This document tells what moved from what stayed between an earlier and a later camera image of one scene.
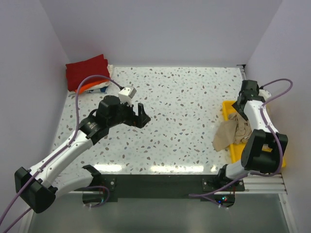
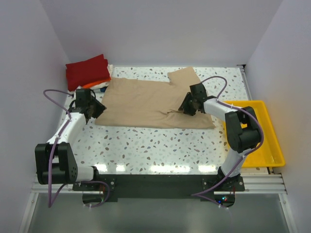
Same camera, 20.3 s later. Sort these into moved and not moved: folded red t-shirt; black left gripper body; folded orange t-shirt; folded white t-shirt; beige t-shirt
Moved: beige t-shirt; black left gripper body
Not moved: folded red t-shirt; folded orange t-shirt; folded white t-shirt
